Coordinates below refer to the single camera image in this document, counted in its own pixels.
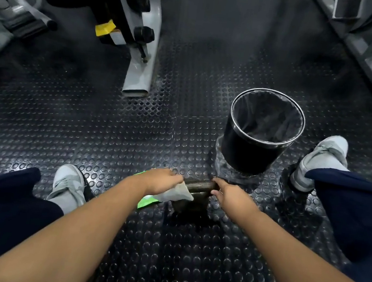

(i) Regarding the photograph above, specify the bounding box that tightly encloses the black round trash bin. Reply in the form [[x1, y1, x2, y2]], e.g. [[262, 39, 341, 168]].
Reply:
[[218, 84, 309, 182]]

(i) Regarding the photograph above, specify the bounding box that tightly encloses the grey gym machine frame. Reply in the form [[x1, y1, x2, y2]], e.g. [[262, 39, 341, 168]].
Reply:
[[103, 0, 165, 101]]

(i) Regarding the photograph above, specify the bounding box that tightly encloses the clear plastic bin liner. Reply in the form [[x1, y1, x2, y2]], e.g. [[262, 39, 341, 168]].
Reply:
[[211, 84, 308, 190]]

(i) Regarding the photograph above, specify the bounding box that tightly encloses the dark iron dumbbell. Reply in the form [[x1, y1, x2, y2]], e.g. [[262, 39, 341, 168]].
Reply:
[[170, 175, 222, 220]]

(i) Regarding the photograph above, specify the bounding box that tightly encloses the person's right hand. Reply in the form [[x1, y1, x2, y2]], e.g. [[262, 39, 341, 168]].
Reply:
[[208, 177, 260, 216]]

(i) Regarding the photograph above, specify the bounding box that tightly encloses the person's left grey sneaker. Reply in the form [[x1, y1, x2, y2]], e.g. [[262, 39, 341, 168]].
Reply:
[[45, 162, 90, 216]]

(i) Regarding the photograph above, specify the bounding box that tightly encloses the person's left forearm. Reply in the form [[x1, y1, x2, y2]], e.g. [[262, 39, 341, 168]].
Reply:
[[0, 160, 154, 282]]

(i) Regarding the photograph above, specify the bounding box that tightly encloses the person's right forearm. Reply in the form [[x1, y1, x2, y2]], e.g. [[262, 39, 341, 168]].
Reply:
[[226, 201, 372, 282]]

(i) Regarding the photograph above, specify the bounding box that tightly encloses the person's right grey sneaker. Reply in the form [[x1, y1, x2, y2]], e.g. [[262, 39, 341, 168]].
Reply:
[[288, 130, 353, 197]]

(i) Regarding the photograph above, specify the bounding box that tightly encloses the person's left hand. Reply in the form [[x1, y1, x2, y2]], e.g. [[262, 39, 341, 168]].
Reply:
[[130, 164, 186, 201]]

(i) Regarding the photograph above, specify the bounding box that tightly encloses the green wipes packet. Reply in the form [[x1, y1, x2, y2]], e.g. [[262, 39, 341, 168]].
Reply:
[[129, 169, 165, 212]]

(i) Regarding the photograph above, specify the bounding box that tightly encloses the person's right navy trouser leg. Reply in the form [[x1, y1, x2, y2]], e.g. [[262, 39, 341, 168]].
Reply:
[[291, 165, 372, 282]]

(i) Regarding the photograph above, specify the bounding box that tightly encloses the person's grey sneaker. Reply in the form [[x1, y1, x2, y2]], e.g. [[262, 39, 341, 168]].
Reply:
[[288, 130, 353, 197], [45, 162, 90, 216]]

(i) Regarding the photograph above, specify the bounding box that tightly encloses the grey wiping cloth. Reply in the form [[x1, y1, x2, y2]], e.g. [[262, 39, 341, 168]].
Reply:
[[154, 180, 196, 207]]

